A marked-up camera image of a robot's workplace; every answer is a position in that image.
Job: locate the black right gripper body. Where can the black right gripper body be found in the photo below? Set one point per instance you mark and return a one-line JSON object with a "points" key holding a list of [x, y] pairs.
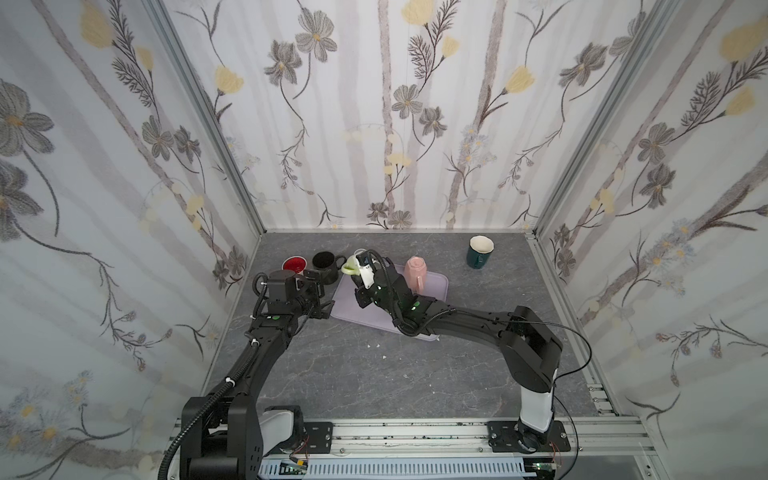
{"points": [[366, 291]]}

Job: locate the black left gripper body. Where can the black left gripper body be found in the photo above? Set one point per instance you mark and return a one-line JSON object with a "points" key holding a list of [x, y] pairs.
{"points": [[321, 297]]}

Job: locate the black ceramic mug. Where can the black ceramic mug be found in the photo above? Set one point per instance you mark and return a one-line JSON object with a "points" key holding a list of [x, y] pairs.
{"points": [[328, 265]]}

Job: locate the cream mug red inside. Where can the cream mug red inside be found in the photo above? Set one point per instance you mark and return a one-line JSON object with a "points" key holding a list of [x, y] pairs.
{"points": [[295, 264]]}

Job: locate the pink ceramic mug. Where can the pink ceramic mug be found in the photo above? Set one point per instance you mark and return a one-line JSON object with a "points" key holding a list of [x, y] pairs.
{"points": [[415, 273]]}

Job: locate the dark green ceramic mug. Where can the dark green ceramic mug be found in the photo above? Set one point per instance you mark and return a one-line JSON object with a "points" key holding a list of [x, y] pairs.
{"points": [[479, 251]]}

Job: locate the light green ceramic mug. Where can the light green ceramic mug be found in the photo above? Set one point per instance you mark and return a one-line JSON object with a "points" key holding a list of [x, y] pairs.
{"points": [[351, 267]]}

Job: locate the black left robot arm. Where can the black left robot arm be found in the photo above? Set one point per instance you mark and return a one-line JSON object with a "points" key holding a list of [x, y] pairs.
{"points": [[220, 433]]}

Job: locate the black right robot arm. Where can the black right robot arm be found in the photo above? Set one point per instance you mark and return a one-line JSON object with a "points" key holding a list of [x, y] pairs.
{"points": [[532, 352]]}

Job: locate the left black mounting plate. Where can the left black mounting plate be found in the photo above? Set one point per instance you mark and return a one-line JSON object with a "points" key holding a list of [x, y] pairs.
{"points": [[318, 438]]}

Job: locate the black mounting plate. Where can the black mounting plate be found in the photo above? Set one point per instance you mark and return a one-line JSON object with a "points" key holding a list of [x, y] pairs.
{"points": [[318, 438], [510, 437]]}

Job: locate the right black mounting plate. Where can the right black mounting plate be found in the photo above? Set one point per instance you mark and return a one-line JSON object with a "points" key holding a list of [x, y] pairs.
{"points": [[510, 437]]}

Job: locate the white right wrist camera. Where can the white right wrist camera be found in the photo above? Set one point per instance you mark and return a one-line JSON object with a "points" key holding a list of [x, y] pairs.
{"points": [[366, 274]]}

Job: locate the white slotted cable duct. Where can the white slotted cable duct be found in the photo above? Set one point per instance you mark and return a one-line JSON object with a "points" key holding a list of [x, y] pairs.
{"points": [[398, 468]]}

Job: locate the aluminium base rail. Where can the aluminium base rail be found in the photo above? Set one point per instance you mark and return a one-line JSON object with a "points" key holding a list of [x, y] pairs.
{"points": [[468, 437]]}

